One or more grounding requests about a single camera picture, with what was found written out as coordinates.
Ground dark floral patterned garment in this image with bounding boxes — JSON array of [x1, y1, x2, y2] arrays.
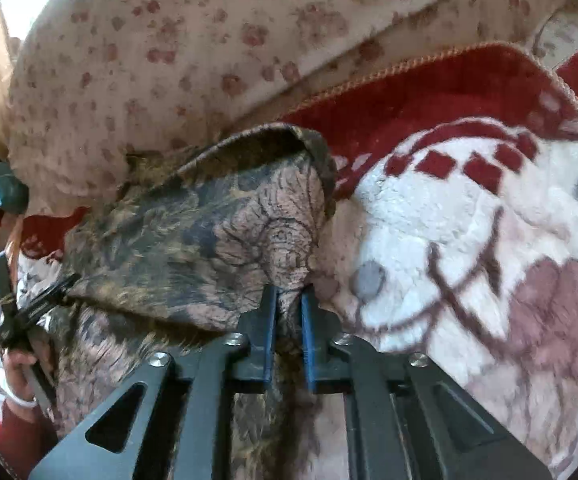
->
[[48, 122, 336, 479]]

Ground person's left hand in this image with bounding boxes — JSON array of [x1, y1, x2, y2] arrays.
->
[[2, 327, 56, 413]]

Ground teal bag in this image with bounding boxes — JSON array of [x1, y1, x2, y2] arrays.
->
[[0, 162, 30, 214]]

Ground red white floral blanket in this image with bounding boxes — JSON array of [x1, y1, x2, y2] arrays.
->
[[0, 44, 578, 479]]

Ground pink floral pillow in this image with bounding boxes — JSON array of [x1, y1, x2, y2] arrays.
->
[[9, 0, 568, 217]]

